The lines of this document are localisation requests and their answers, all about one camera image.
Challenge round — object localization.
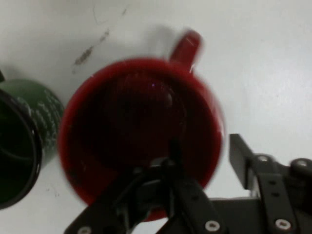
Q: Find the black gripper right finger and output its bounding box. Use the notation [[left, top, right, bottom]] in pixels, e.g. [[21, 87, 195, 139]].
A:
[[229, 133, 312, 234]]

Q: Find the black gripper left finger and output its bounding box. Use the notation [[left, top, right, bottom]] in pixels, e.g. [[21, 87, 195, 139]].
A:
[[64, 138, 227, 234]]

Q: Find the red ceramic mug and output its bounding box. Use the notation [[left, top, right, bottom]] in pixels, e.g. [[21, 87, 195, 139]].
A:
[[58, 29, 226, 221]]

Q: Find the dark green mug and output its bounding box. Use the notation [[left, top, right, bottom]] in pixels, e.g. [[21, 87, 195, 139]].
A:
[[0, 79, 65, 210]]

